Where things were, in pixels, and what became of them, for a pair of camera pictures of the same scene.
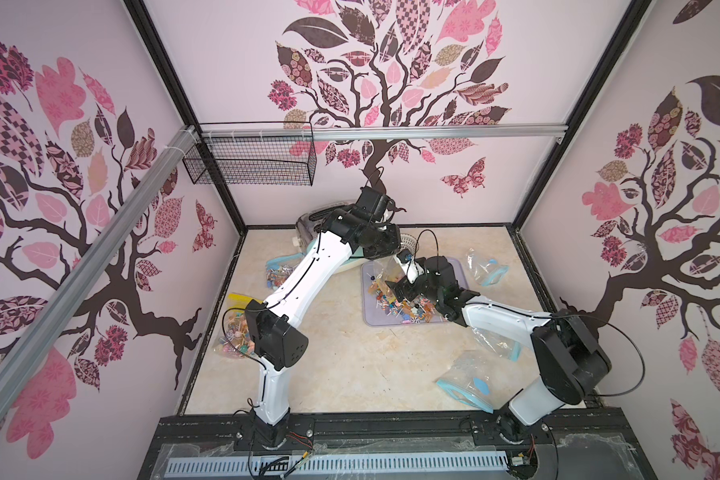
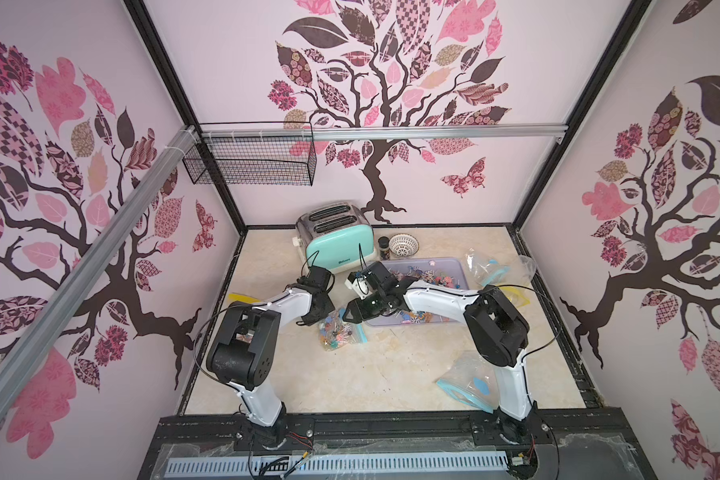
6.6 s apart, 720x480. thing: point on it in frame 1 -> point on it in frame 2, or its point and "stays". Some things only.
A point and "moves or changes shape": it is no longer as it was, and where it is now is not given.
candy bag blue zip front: x=487 y=272 stays
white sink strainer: x=407 y=241 stays
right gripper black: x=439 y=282 -> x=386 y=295
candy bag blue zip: x=480 y=379 stays
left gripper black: x=391 y=246 -> x=309 y=321
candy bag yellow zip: x=381 y=271 moves or changes shape
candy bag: x=277 y=269 -> x=334 y=332
